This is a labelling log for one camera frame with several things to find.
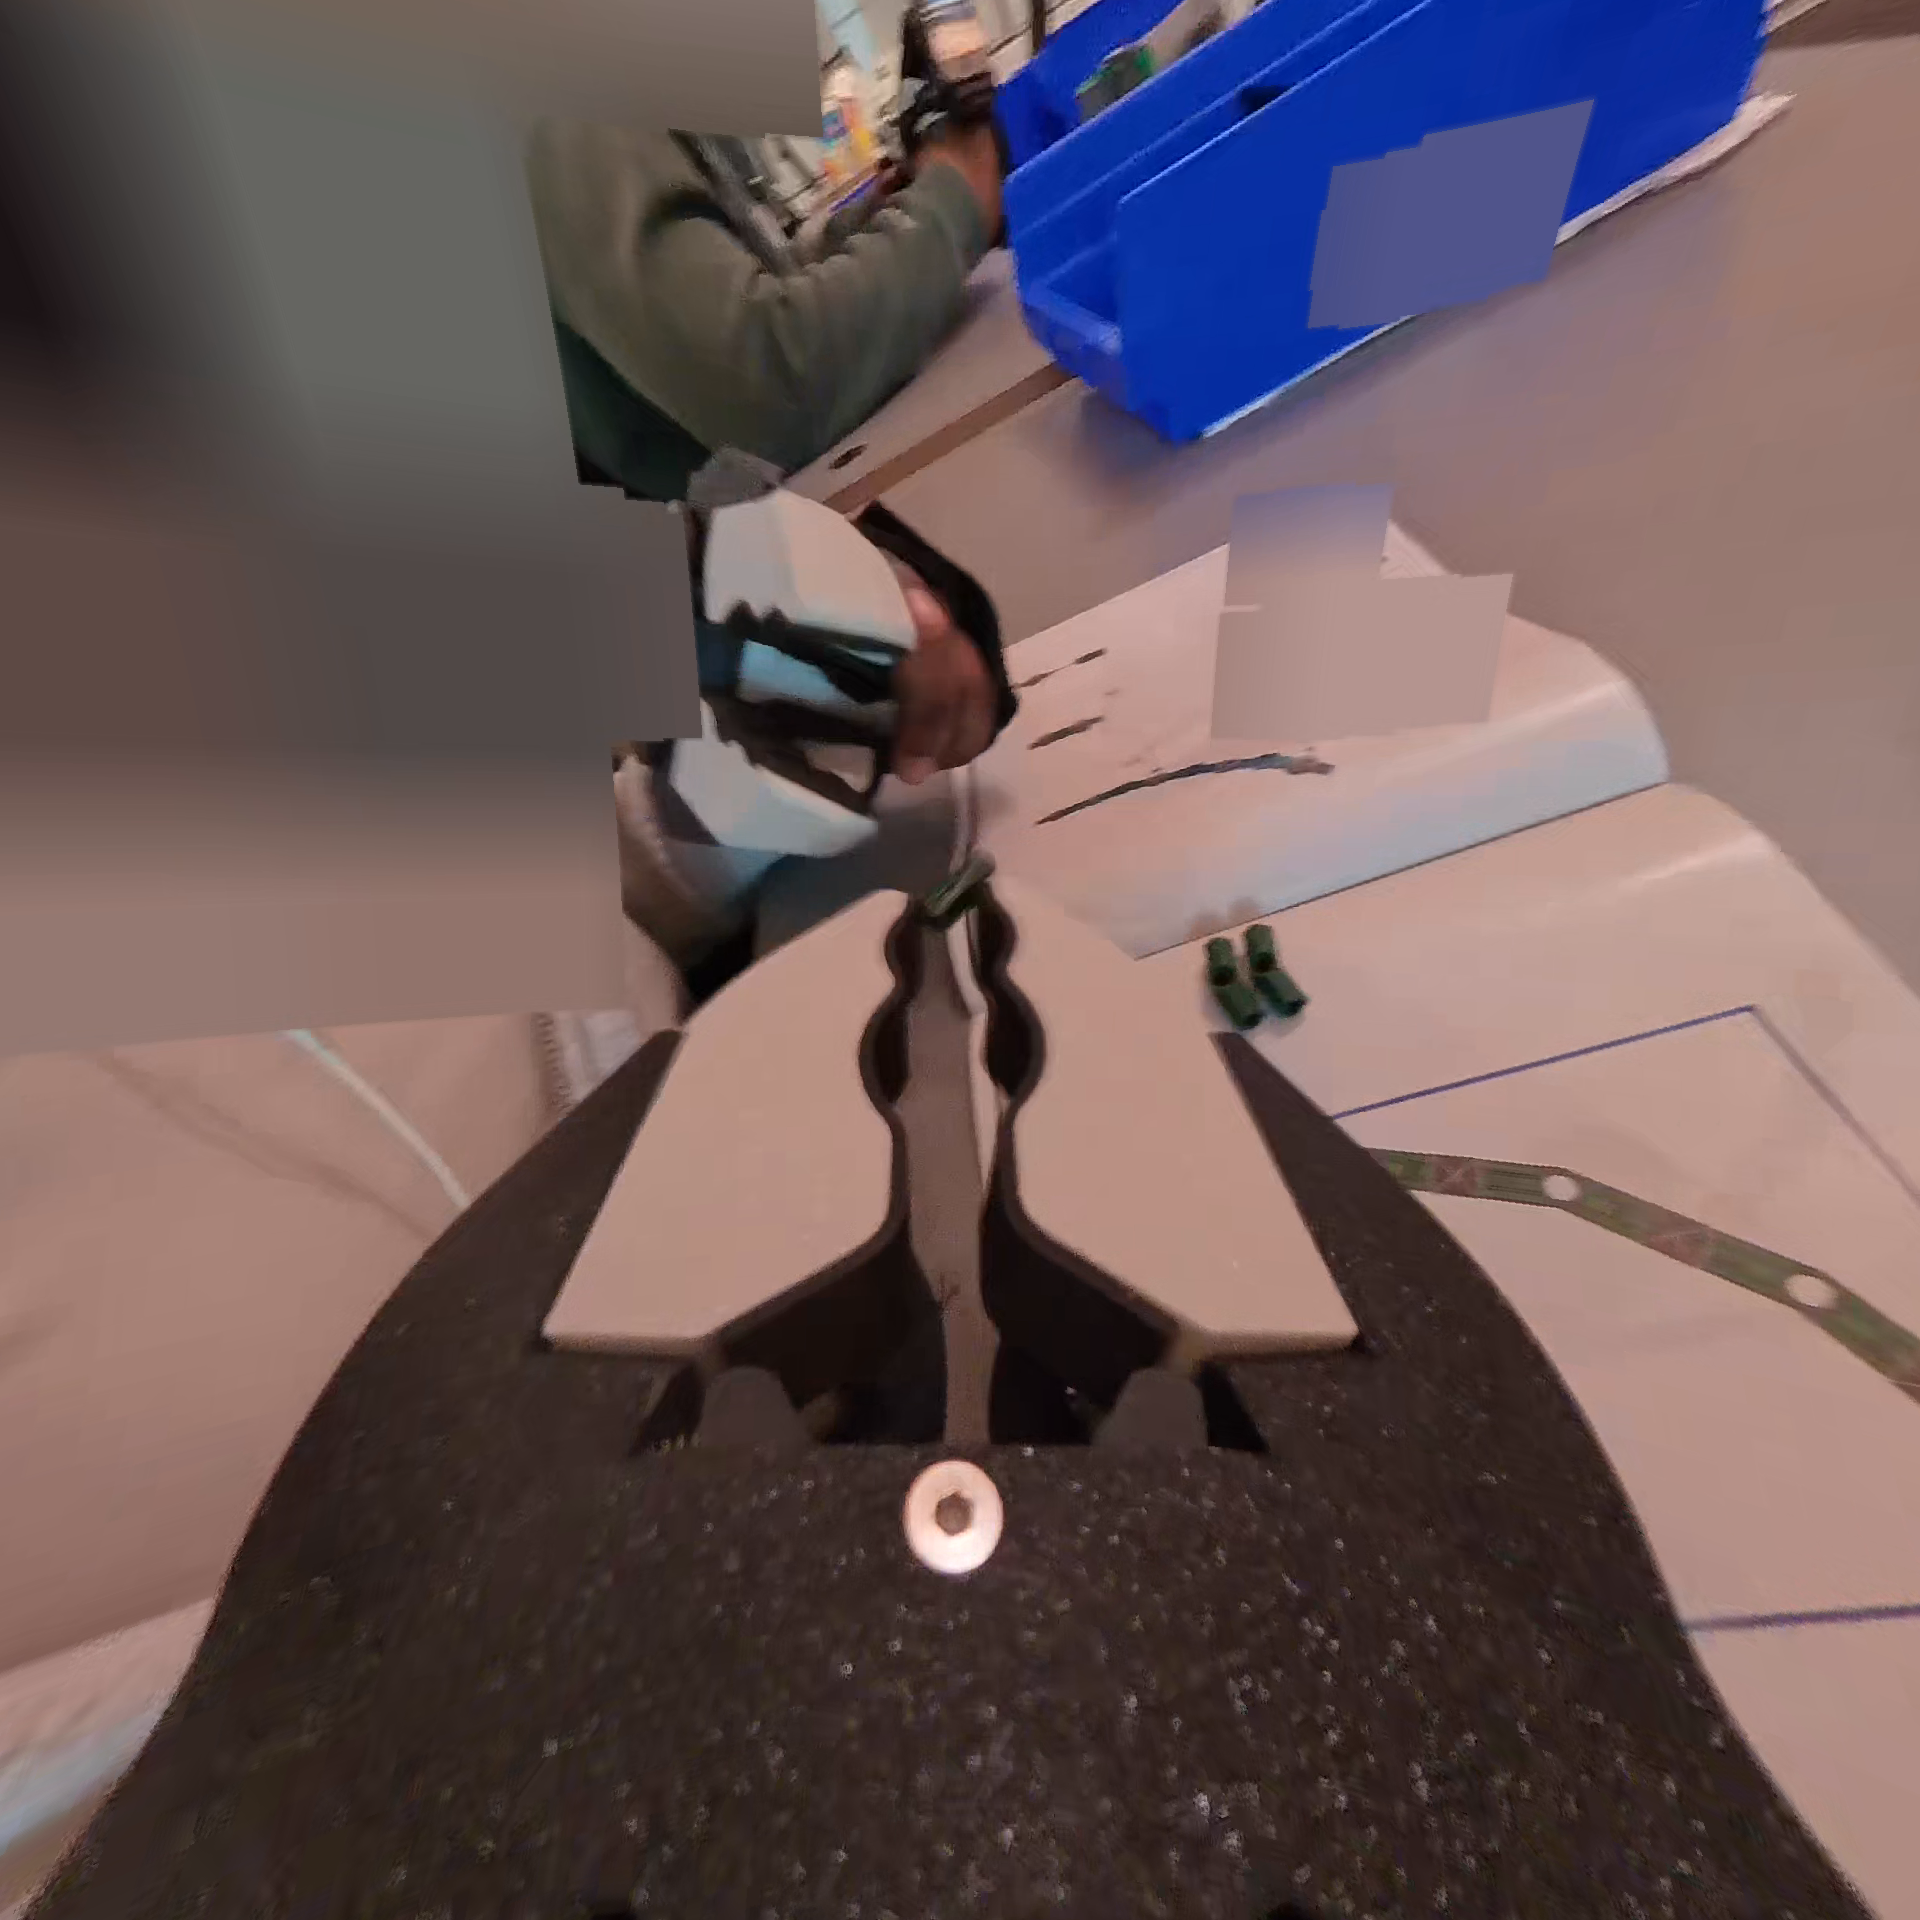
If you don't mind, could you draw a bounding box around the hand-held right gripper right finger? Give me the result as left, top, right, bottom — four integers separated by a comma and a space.
973, 875, 1363, 1364

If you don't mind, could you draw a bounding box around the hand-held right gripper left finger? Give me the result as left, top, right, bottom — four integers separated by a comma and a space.
541, 888, 920, 1369

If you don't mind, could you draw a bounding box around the grey desk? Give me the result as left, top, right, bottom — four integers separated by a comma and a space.
781, 30, 1920, 843

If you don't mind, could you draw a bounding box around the person's left hand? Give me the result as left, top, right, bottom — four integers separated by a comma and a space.
885, 588, 1004, 786

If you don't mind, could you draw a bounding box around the blue plastic storage bin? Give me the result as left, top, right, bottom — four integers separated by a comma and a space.
1002, 0, 1777, 449
991, 0, 1413, 190

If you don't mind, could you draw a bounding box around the black hand-held device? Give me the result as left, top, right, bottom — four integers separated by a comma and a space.
894, 0, 997, 153

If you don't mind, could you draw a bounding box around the green perforated circuit strip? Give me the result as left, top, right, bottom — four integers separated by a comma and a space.
1369, 1145, 1920, 1409

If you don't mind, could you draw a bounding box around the large white mat blue line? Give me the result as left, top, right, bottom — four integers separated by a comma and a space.
0, 781, 1920, 1920

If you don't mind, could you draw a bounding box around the black wrist strap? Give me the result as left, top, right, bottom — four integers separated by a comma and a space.
858, 500, 1026, 726

